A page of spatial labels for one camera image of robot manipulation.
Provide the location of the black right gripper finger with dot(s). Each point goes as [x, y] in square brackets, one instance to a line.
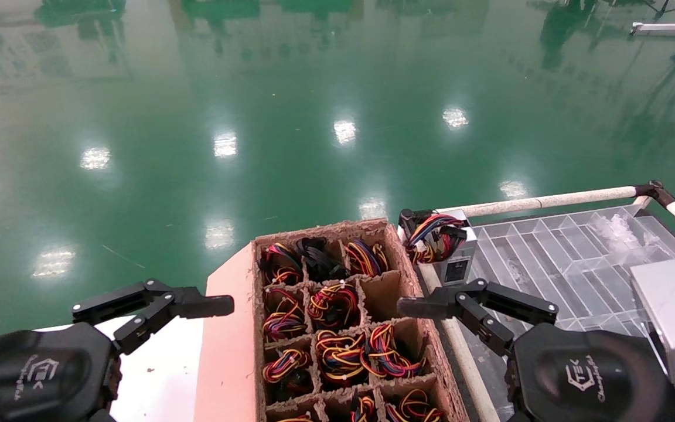
[425, 306]
[519, 303]

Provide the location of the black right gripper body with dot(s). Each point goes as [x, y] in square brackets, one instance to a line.
[583, 375]

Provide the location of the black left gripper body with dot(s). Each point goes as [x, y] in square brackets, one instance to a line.
[33, 375]

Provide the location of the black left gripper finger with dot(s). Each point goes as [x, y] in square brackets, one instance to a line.
[115, 296]
[208, 306]

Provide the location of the clear plastic divider tray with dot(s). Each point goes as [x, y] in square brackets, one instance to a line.
[548, 252]

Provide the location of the crumpled clear plastic film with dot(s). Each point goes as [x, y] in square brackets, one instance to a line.
[619, 231]

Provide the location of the brown cardboard divider box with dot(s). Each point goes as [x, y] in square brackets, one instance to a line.
[314, 231]

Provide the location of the black pipe corner joint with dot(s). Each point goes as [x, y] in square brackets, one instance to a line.
[657, 190]

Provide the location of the long white frame pipe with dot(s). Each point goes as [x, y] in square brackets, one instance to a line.
[548, 202]

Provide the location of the short white frame pipe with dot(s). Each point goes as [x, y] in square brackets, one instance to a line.
[642, 202]

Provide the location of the white metal base frame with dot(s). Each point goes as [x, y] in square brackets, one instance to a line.
[660, 27]

